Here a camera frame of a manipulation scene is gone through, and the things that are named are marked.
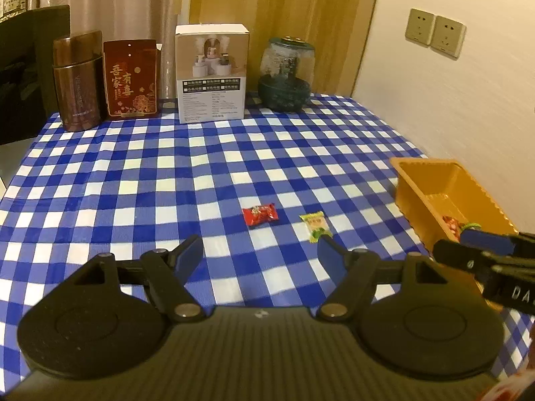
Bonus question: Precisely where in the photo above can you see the brown metal canister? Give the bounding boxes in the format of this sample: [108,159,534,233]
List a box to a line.
[52,30,104,132]

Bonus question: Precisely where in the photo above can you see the yellow green candy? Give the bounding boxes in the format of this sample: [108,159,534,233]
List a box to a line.
[299,212,332,244]

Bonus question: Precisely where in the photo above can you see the sheer pale curtain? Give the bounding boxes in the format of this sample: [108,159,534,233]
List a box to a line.
[25,0,189,101]

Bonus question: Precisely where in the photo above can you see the dark chair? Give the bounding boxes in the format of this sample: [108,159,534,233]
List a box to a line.
[0,5,71,146]

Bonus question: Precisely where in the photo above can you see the blue white checkered tablecloth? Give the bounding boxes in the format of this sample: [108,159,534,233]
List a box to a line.
[0,92,535,401]

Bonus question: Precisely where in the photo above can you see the white product box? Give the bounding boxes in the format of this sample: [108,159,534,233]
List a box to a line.
[175,24,250,124]

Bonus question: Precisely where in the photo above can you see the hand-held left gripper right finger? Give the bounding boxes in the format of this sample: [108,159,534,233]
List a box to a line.
[317,235,459,323]

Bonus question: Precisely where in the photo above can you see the red gold printed box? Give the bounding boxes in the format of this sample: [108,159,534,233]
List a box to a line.
[102,38,164,120]

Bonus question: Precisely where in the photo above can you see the beige wall socket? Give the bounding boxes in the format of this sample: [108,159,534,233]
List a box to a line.
[405,7,435,46]
[430,14,466,60]

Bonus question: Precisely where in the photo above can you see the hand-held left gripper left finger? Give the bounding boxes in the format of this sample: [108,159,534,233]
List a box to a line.
[63,234,205,323]

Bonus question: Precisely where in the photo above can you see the orange plastic tray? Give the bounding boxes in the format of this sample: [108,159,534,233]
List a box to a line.
[390,158,521,255]

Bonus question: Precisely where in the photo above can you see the red orange snack packet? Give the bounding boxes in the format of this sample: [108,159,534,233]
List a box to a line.
[442,215,464,240]

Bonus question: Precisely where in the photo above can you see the red candy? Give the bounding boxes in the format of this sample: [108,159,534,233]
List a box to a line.
[242,203,279,227]

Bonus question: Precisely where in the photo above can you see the glass jar with dark base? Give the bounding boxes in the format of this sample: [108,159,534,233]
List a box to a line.
[257,37,315,113]

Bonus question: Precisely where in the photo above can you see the yellow curtain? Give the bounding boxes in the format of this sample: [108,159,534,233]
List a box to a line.
[184,0,383,95]

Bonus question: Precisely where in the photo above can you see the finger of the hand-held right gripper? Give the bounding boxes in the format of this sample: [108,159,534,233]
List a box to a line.
[461,226,535,260]
[432,239,535,285]

